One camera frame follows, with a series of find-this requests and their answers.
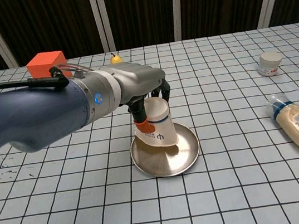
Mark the round stainless steel plate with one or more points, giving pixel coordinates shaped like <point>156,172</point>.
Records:
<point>171,162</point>

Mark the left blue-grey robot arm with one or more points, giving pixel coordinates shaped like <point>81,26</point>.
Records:
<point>26,116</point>

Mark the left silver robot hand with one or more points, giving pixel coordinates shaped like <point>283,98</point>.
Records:
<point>139,79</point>

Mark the orange cube block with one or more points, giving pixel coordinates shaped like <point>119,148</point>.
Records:
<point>43,63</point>

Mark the small white lidded jar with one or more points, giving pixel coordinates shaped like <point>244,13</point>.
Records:
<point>269,61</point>

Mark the yellow toy pear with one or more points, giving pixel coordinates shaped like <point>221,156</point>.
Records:
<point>115,59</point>

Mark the light blue checkered tablecloth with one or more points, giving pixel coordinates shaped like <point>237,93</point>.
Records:
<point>234,189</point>

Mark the white paper cup blue print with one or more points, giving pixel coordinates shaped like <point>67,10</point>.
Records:
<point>160,127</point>

